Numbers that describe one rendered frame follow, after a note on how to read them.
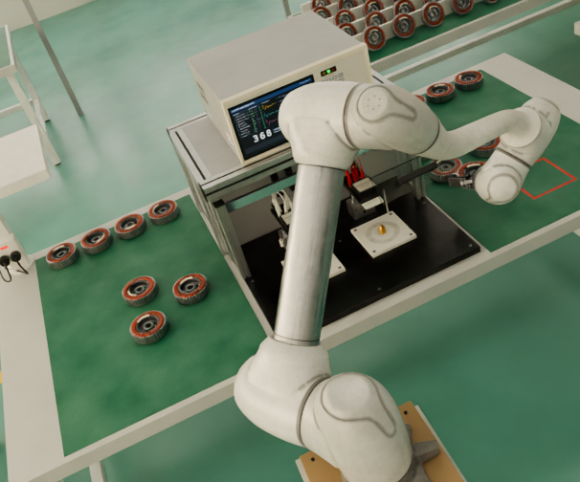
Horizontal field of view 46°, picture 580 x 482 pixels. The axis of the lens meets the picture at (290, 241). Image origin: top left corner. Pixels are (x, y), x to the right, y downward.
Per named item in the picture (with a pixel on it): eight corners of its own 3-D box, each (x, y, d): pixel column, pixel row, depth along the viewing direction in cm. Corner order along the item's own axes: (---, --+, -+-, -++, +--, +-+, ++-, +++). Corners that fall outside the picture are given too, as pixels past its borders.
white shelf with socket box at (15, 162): (107, 279, 229) (46, 168, 200) (1, 326, 223) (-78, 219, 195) (92, 227, 256) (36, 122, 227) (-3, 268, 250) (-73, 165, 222)
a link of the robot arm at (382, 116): (447, 100, 137) (389, 98, 145) (406, 67, 122) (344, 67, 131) (433, 164, 136) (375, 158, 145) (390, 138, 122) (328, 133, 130)
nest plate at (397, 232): (416, 237, 205) (416, 234, 204) (372, 258, 202) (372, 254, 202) (392, 213, 216) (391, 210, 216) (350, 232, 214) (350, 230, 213)
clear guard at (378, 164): (459, 170, 186) (457, 152, 182) (383, 205, 182) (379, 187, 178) (400, 124, 211) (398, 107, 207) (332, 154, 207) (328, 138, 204)
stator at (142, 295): (143, 278, 224) (139, 271, 222) (166, 288, 217) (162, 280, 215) (119, 301, 218) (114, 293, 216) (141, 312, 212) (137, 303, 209)
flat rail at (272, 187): (412, 133, 205) (410, 124, 203) (223, 215, 195) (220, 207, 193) (410, 131, 206) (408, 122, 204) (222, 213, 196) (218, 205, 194)
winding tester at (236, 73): (378, 108, 200) (367, 44, 187) (243, 166, 193) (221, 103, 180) (323, 66, 230) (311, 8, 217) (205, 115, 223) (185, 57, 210)
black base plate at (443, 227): (480, 251, 197) (479, 246, 195) (281, 346, 187) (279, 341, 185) (400, 179, 233) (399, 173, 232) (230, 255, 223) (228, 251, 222)
